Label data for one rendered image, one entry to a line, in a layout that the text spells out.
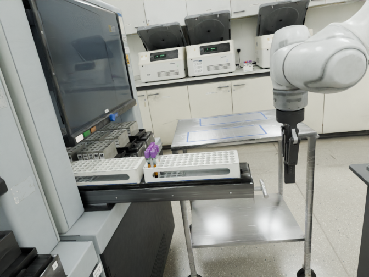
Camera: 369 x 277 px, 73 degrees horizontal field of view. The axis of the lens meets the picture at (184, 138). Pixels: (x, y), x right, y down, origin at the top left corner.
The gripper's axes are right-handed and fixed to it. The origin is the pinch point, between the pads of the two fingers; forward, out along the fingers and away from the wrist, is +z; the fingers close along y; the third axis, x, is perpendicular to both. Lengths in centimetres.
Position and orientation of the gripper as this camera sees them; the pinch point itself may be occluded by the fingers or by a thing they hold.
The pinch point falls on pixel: (289, 172)
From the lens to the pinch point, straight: 84.6
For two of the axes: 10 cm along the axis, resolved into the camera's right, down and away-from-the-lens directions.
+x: 9.8, -0.8, -1.6
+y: -1.3, 3.3, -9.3
